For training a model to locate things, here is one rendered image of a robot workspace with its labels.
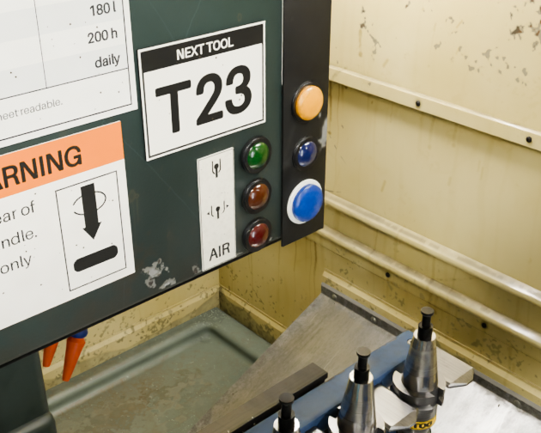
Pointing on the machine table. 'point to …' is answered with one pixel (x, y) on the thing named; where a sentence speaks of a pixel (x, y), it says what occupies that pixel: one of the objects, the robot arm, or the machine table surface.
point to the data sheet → (53, 66)
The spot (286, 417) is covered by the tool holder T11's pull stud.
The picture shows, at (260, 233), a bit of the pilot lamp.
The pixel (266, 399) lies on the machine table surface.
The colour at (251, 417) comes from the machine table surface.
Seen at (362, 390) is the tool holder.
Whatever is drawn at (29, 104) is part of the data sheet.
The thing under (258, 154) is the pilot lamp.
